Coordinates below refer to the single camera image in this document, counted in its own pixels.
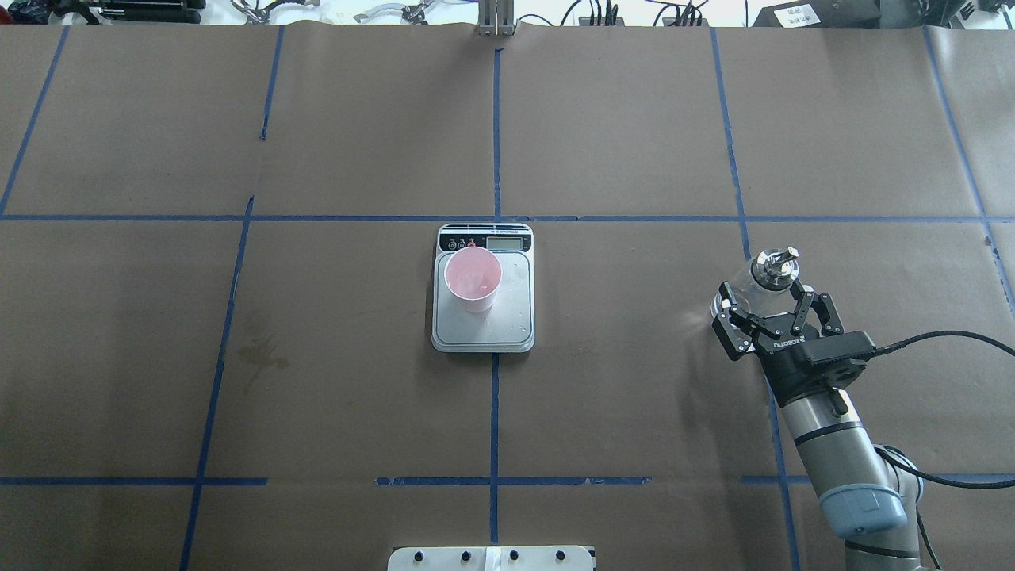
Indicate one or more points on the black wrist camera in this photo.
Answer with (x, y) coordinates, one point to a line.
(855, 345)

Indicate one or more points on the silver digital kitchen scale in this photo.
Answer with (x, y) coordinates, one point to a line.
(509, 326)

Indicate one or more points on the aluminium frame post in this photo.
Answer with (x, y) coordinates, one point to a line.
(496, 18)

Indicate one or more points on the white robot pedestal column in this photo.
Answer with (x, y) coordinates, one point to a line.
(525, 557)

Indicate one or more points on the black box with label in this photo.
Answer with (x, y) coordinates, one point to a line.
(819, 14)

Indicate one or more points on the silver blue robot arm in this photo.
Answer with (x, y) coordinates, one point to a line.
(868, 493)

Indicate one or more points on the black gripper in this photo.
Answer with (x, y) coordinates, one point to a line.
(795, 370)

